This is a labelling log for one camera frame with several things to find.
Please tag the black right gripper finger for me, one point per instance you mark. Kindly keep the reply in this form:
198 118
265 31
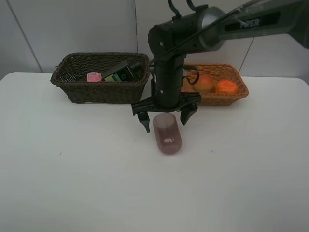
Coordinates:
187 112
144 120

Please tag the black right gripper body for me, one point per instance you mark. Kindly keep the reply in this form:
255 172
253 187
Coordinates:
150 105

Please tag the purple plastic cup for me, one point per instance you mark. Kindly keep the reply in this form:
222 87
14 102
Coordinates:
167 133

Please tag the red yellow bun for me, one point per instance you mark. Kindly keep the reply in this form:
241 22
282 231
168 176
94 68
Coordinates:
204 84

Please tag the orange mandarin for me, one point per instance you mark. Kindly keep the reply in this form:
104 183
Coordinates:
226 87

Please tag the black green Mentholatum bottle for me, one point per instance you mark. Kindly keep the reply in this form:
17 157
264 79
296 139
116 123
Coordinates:
122 72

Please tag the pink tube bottle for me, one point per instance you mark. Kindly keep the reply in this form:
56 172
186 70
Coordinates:
94 77

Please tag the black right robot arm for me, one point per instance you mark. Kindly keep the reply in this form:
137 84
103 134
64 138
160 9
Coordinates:
205 30

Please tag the orange wicker basket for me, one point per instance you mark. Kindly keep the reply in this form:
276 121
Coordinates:
217 72

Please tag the dark brown wicker basket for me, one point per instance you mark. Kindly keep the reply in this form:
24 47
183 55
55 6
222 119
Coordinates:
70 76

